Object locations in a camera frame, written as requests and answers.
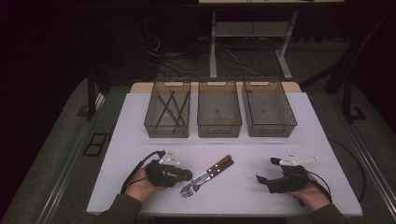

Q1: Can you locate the aluminium floor rail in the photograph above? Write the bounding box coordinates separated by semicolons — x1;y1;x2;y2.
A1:
335;118;396;216
36;92;106;224

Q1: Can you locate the person's left hand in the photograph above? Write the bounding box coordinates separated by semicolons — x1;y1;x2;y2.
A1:
124;167;167;203

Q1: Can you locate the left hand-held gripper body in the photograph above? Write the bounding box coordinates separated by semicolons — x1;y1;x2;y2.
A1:
145;148;181;189

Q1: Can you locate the right hand-held gripper cable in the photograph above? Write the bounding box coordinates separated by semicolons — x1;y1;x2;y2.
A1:
306;171;333;203

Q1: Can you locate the left hand-held gripper cable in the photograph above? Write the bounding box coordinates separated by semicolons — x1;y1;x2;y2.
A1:
120;149;166;194

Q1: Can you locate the brown chopstick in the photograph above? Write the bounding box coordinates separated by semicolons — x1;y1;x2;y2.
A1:
157;94;184;125
169;90;188;121

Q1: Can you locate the white table mat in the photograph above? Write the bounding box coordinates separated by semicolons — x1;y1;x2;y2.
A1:
86;91;363;217

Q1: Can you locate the thin black floor cable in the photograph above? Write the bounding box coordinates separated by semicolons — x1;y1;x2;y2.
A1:
328;136;368;204

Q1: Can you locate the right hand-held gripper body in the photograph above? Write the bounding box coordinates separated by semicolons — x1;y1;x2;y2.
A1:
268;150;319;194

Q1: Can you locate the black metal stand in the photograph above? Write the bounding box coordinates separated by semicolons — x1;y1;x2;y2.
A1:
86;66;108;122
342;40;369;124

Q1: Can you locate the hand-held gripper cable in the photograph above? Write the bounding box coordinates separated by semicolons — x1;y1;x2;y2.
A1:
120;149;166;194
306;171;333;203

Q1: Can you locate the black floor socket frame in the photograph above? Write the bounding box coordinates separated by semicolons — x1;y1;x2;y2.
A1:
82;133;109;157

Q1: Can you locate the person's right hand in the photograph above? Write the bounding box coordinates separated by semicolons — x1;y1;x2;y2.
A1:
286;174;332;213

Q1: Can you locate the white floor cable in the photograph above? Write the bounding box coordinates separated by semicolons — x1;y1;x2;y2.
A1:
224;49;266;78

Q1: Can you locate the tangle of black floor cables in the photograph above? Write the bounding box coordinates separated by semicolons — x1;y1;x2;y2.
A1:
144;15;225;78

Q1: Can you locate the translucent brown plastic bin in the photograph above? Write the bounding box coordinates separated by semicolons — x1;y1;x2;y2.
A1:
143;79;191;139
197;78;243;139
241;77;298;138

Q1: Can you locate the white metal desk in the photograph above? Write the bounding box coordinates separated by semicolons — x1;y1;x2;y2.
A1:
198;0;345;80

